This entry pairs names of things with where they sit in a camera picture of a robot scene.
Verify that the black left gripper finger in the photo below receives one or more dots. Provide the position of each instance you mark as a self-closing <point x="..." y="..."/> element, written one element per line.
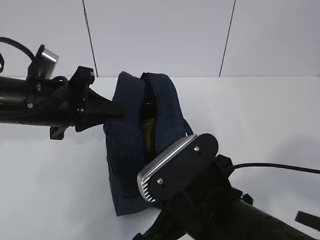
<point x="99" y="105"/>
<point x="87" y="121"/>

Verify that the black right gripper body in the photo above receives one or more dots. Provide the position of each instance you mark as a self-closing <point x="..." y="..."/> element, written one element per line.
<point x="194" y="207"/>

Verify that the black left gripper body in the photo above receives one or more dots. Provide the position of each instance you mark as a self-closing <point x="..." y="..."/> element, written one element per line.
<point x="78" y="86"/>

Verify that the green cucumber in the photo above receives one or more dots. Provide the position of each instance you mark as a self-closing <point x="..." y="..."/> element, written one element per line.
<point x="148" y="126"/>

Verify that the dark blue fabric bag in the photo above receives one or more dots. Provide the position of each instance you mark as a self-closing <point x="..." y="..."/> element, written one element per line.
<point x="153" y="95"/>

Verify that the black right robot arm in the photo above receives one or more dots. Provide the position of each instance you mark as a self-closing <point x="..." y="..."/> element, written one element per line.
<point x="245" y="222"/>

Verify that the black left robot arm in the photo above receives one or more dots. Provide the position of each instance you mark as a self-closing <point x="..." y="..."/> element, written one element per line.
<point x="57" y="103"/>

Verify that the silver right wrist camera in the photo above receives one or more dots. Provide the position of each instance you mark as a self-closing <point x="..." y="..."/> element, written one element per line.
<point x="176" y="167"/>

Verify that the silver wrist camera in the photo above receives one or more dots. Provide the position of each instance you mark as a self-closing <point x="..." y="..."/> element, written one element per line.
<point x="43" y="64"/>
<point x="176" y="167"/>

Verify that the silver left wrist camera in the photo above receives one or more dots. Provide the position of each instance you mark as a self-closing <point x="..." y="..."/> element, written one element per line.
<point x="43" y="64"/>

